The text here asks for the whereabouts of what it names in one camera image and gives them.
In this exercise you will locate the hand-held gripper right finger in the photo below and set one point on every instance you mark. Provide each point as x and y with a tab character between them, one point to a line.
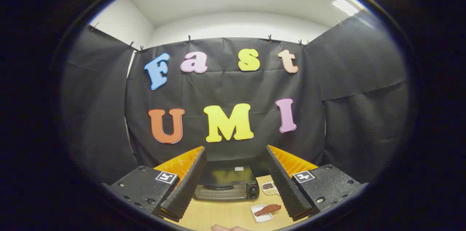
285	187

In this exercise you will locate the white divided dish with beans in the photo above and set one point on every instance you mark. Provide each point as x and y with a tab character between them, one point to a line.
268	186

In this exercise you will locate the black toaster oven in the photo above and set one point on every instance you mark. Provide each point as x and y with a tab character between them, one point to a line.
225	177

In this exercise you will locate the brown meat piece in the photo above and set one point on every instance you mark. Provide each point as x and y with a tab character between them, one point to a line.
269	209

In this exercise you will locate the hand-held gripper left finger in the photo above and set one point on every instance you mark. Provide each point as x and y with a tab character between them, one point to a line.
185	187

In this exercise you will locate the row of small cloth clips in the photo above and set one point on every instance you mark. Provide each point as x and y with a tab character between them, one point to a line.
189	38

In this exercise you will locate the small ceiling light panel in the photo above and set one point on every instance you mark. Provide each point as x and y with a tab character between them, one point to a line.
344	6

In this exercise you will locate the white rectangular plate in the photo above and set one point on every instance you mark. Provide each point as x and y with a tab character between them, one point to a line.
264	218

